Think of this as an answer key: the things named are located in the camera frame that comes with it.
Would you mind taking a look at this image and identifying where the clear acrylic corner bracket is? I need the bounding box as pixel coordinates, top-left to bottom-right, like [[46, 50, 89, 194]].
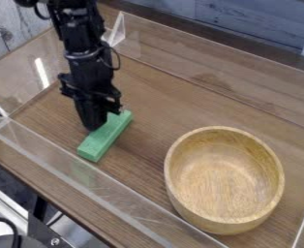
[[102, 12, 125, 47]]

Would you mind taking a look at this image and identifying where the black cable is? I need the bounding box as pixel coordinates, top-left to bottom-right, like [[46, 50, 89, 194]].
[[0, 215, 22, 248]]

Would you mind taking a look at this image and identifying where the brown wooden bowl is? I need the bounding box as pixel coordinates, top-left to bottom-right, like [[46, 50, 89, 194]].
[[163, 126, 285, 235]]

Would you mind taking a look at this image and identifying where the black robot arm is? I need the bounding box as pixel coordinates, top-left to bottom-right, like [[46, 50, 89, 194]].
[[13, 0, 121, 131]]

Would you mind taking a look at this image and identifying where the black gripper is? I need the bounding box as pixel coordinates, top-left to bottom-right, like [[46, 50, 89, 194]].
[[58, 47, 121, 131]]

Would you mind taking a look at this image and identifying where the clear acrylic enclosure wall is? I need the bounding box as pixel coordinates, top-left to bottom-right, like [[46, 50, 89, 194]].
[[0, 9, 304, 248]]

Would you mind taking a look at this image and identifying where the black metal bracket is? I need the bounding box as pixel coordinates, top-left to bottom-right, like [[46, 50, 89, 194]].
[[26, 214, 73, 248]]

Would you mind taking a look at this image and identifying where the green rectangular block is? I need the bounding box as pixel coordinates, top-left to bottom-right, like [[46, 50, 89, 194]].
[[77, 110, 133, 162]]

